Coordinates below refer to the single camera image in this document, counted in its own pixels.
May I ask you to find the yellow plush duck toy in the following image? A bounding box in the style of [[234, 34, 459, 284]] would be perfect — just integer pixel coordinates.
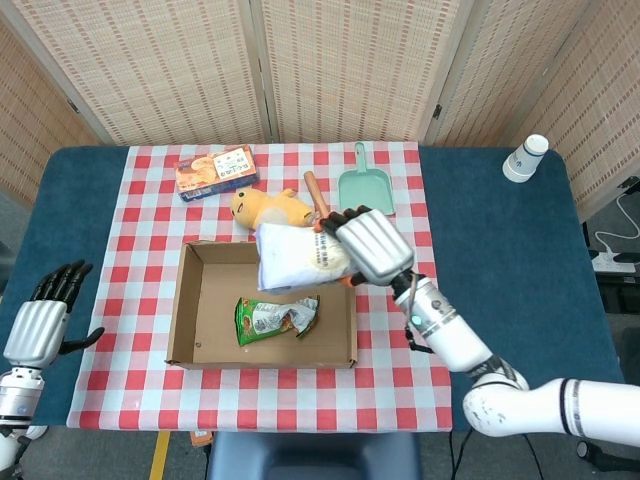
[[230, 187, 317, 231]]

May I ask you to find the woven folding screen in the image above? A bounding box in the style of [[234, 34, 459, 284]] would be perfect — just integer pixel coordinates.
[[0, 0, 640, 224]]

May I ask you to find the right silver orange-tipped robot hand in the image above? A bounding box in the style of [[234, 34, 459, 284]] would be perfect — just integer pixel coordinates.
[[313, 204, 416, 288]]

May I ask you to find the yellow floor tape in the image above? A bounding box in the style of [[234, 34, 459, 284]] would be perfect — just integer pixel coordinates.
[[148, 430, 172, 480]]

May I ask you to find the white blue bag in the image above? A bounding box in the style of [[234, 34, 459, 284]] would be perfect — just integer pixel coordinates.
[[254, 222, 362, 293]]

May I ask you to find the wooden rolling pin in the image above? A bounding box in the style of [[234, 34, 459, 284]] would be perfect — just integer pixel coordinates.
[[303, 170, 334, 221]]

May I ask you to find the brown cardboard box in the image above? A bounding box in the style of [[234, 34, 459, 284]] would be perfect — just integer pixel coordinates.
[[165, 239, 359, 370]]

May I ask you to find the green snack bag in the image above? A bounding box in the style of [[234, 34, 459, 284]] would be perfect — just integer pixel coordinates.
[[234, 295, 321, 348]]

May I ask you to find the dark blue chair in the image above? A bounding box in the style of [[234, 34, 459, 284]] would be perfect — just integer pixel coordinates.
[[205, 430, 423, 480]]

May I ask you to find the orange blue biscuit box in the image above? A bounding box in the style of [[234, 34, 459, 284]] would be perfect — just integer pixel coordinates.
[[174, 144, 261, 203]]

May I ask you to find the white cable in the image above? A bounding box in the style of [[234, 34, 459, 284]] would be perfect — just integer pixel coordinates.
[[593, 192, 640, 259]]

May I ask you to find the green plastic dustpan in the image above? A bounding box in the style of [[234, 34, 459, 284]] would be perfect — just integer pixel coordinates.
[[337, 141, 396, 216]]

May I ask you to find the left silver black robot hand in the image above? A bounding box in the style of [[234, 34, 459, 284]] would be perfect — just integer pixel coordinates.
[[2, 259, 106, 371]]

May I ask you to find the red white checkered tablecloth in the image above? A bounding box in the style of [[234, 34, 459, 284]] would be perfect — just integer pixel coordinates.
[[65, 141, 455, 433]]

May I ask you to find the white power strip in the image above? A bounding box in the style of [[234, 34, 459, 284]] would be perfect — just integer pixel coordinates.
[[591, 252, 637, 274]]

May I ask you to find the dark blue table mat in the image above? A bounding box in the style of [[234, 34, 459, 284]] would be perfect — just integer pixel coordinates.
[[0, 145, 633, 434]]

